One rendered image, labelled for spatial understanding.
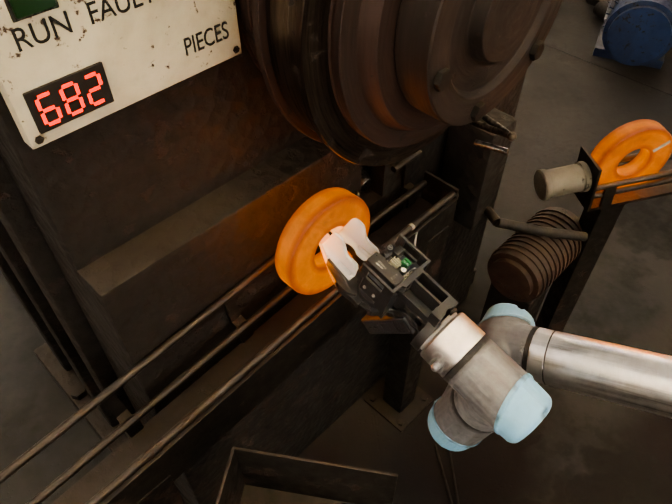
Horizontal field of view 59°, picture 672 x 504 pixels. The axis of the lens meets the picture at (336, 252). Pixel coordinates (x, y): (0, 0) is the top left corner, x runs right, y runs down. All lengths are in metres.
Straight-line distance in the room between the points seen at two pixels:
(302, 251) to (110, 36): 0.33
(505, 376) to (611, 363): 0.17
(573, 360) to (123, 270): 0.58
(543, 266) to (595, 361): 0.46
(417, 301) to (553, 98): 2.11
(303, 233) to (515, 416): 0.33
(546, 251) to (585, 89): 1.66
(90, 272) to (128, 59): 0.26
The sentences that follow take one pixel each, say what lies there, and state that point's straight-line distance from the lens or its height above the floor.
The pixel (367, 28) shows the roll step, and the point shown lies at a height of 1.13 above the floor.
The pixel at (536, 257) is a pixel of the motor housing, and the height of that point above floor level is 0.53.
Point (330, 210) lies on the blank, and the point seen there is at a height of 0.89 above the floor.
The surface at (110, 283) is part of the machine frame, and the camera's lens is 0.75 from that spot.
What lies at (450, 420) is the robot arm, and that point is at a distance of 0.79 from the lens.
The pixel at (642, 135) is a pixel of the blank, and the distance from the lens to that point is 1.22.
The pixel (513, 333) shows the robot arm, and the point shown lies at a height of 0.74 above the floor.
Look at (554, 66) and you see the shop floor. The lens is 2.99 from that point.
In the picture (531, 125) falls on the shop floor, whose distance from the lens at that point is 2.57.
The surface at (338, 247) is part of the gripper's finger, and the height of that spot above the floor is 0.86.
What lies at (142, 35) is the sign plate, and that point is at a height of 1.13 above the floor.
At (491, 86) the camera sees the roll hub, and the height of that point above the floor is 1.01.
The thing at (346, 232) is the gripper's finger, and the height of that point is 0.85.
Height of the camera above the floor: 1.42
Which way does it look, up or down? 48 degrees down
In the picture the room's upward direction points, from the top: straight up
